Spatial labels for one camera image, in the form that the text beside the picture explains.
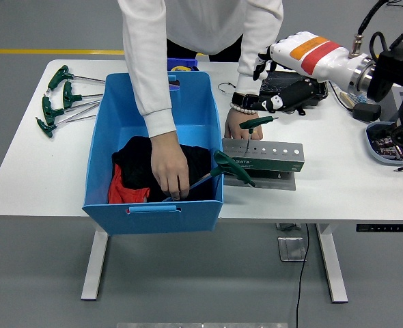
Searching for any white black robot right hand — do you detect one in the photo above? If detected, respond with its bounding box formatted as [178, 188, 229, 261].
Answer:
[252, 31, 368, 114]

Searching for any person's right hand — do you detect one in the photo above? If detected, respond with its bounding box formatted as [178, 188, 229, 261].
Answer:
[150, 131, 191, 202]

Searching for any person's left hand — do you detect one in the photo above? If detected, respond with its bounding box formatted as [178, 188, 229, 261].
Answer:
[224, 109, 264, 141]

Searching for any small green T-handle hex key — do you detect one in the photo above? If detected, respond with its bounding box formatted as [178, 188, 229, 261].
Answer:
[238, 115, 279, 151]

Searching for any large green T-handle hex key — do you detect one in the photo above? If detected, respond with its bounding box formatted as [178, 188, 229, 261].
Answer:
[162, 149, 257, 203]

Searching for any grey metal hex key stand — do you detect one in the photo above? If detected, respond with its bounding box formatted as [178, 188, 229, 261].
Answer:
[221, 137, 305, 191]

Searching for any black wristwatch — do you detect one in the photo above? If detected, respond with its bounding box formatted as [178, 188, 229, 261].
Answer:
[231, 91, 260, 107]

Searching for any black cloth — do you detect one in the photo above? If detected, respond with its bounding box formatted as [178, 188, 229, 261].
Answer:
[111, 135, 213, 202]

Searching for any black cracked-screen device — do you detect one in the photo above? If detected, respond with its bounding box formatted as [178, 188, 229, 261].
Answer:
[258, 70, 329, 116]

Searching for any red cloth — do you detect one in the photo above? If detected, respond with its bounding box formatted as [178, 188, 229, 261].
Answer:
[107, 163, 151, 204]

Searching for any black power adapter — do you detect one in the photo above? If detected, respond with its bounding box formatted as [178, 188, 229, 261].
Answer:
[352, 102, 383, 123]

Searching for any large light blue plastic bin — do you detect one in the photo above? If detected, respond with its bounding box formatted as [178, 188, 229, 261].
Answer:
[81, 70, 225, 236]

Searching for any small dark blue bin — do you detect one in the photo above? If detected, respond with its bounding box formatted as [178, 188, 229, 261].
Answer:
[167, 57, 199, 72]

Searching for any light blue shallow bowl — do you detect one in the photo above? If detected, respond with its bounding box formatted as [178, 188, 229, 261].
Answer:
[364, 121, 403, 167]

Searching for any electronic parts pile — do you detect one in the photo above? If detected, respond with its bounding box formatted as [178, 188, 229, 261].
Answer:
[372, 135, 403, 161]

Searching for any person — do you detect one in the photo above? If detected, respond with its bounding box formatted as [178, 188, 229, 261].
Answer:
[117, 0, 284, 64]

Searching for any white table leg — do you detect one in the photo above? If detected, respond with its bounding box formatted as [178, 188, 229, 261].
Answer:
[316, 223, 349, 304]
[81, 230, 110, 301]

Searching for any metal floor plate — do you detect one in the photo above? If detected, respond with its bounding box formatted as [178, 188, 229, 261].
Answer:
[277, 236, 307, 262]

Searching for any black table control panel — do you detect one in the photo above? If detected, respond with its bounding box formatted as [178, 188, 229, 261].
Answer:
[355, 223, 403, 233]

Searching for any white bead bracelet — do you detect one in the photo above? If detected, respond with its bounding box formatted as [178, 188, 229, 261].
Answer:
[229, 101, 259, 115]

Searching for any steel wire ring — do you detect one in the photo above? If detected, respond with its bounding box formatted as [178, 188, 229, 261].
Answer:
[217, 81, 238, 96]

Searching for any black floor cable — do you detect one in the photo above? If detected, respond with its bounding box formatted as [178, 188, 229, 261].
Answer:
[295, 223, 311, 328]

